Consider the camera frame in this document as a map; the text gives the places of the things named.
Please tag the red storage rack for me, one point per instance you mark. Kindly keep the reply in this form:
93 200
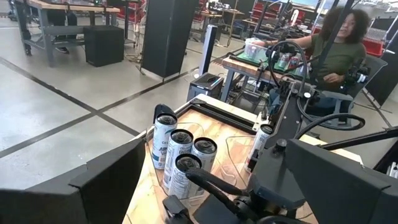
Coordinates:
373 48

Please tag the white tower panel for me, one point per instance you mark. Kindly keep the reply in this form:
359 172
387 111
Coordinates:
207 49

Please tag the green table mat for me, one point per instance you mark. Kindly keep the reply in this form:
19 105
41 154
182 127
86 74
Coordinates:
258 60

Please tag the grey office chair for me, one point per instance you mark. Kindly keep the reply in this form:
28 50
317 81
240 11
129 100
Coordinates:
357 93

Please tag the white connector block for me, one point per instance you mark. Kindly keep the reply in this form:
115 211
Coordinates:
258 121

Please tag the black clamp hook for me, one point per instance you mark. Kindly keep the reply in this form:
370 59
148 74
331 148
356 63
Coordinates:
163 109

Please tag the grey metal workbench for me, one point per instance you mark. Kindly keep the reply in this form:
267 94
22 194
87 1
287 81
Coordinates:
46 31

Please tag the grey metal bench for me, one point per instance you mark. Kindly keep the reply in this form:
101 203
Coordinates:
242 67

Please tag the black cabinet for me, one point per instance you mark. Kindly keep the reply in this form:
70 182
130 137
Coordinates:
168 34

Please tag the red-band Celsius can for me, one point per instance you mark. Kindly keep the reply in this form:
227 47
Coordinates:
261 143

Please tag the person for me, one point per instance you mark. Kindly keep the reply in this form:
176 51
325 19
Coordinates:
339 56
62 31

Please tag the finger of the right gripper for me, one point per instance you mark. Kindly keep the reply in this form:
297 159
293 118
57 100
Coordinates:
174 208

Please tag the white Celsius can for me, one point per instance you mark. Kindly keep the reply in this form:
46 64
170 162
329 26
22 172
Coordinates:
163 140

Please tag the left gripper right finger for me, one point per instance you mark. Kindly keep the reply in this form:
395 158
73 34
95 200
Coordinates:
342 193

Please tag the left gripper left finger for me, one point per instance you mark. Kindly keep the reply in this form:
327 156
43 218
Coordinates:
93 199

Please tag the black tall panel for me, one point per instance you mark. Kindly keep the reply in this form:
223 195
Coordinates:
385 71

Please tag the black desktop computer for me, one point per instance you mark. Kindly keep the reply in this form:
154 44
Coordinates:
205 85

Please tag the blue-band Celsius can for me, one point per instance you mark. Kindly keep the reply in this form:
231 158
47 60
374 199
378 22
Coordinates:
183 180
206 155
178 152

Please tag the clear storage box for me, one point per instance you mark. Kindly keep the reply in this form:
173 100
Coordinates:
255 48

